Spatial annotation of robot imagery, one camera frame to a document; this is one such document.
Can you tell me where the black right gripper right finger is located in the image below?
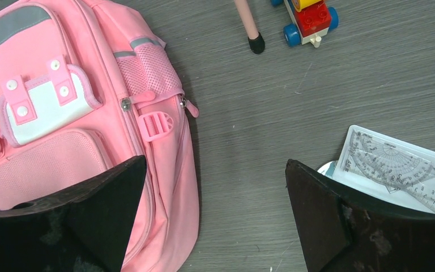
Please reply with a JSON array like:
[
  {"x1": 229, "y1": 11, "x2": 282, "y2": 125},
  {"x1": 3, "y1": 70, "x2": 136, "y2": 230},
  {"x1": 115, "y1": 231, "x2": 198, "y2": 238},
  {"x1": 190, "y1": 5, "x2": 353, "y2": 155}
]
[{"x1": 285, "y1": 159, "x2": 435, "y2": 271}]

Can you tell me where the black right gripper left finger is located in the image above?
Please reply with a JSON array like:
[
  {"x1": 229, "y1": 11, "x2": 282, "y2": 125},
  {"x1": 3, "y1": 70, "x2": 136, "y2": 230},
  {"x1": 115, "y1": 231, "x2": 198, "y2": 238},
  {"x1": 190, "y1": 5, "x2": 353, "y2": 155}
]
[{"x1": 0, "y1": 155, "x2": 147, "y2": 271}]

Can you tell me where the light blue round object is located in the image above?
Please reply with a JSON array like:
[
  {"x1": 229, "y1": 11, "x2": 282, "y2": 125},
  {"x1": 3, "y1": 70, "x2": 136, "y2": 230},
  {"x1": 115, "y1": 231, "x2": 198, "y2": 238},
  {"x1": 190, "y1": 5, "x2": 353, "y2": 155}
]
[{"x1": 317, "y1": 160, "x2": 337, "y2": 178}]

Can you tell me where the clear geometry ruler set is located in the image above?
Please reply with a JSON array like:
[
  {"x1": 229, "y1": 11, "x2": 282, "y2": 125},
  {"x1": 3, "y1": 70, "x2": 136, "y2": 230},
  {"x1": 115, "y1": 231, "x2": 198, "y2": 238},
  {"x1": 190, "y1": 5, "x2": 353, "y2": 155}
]
[{"x1": 326, "y1": 125, "x2": 435, "y2": 214}]

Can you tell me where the pink student backpack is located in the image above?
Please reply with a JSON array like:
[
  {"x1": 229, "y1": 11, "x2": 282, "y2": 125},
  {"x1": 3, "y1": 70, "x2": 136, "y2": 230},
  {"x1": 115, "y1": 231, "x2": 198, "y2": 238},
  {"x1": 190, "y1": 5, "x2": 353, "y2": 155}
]
[{"x1": 0, "y1": 1, "x2": 199, "y2": 271}]

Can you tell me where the pink tripod stand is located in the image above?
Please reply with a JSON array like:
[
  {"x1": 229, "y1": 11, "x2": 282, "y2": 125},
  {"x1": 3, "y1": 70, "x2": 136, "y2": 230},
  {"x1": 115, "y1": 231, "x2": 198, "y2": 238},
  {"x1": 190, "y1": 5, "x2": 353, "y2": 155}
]
[{"x1": 234, "y1": 0, "x2": 265, "y2": 54}]

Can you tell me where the colourful toy block train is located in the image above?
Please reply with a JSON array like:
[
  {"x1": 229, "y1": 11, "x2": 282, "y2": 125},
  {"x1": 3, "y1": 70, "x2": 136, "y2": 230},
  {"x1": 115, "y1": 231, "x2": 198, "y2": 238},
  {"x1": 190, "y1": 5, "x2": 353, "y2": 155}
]
[{"x1": 270, "y1": 0, "x2": 339, "y2": 48}]

